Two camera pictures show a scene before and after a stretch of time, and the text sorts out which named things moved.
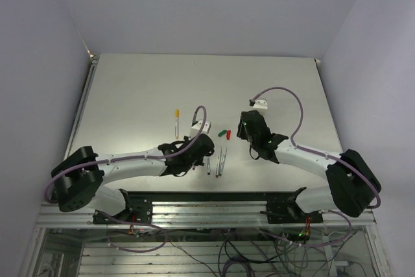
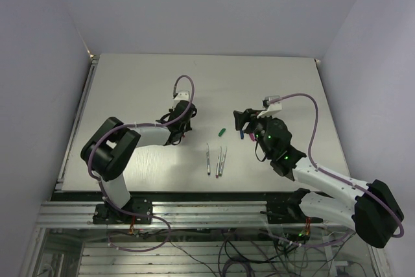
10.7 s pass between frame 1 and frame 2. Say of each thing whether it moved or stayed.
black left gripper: moved
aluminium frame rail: stayed
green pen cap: stayed
